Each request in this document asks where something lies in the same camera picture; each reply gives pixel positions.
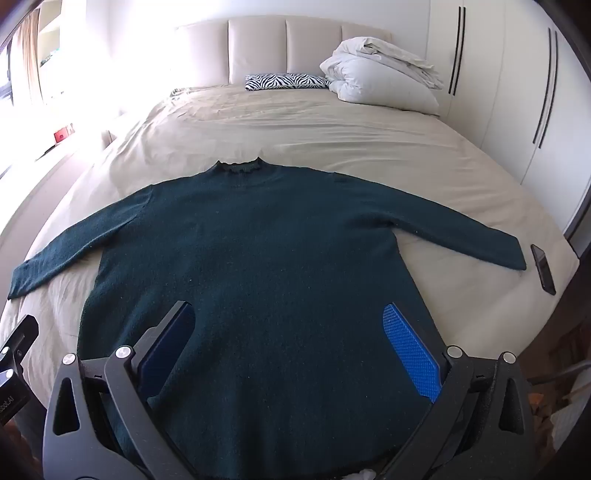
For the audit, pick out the beige curtain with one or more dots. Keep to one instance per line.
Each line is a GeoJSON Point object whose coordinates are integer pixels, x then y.
{"type": "Point", "coordinates": [27, 55]}

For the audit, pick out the zebra print pillow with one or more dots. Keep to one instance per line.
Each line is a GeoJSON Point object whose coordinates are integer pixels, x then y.
{"type": "Point", "coordinates": [286, 82]}

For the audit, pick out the white folded duvet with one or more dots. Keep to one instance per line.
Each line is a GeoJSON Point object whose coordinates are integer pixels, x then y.
{"type": "Point", "coordinates": [383, 74]}

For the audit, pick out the black smartphone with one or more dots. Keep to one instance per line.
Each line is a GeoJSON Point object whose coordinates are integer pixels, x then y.
{"type": "Point", "coordinates": [543, 275]}

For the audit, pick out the beige padded headboard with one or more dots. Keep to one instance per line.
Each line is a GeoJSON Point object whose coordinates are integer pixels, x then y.
{"type": "Point", "coordinates": [295, 50]}

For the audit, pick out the beige bed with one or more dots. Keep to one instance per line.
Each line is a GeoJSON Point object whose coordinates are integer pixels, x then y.
{"type": "Point", "coordinates": [323, 134]}

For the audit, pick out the red box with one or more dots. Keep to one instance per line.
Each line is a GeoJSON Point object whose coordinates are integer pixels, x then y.
{"type": "Point", "coordinates": [60, 135]}

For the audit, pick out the white wardrobe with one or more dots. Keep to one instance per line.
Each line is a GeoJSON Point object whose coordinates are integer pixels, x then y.
{"type": "Point", "coordinates": [508, 92]}

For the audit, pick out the white wall shelf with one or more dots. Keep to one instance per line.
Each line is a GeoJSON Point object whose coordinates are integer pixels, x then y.
{"type": "Point", "coordinates": [48, 55]}

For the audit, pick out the dark teal sweater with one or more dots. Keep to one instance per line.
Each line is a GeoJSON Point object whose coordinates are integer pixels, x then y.
{"type": "Point", "coordinates": [258, 295]}

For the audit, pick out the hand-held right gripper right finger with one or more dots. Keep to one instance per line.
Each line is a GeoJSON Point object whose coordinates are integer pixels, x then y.
{"type": "Point", "coordinates": [412, 350]}

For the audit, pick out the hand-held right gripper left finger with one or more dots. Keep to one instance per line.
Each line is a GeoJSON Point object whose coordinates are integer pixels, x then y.
{"type": "Point", "coordinates": [162, 354]}

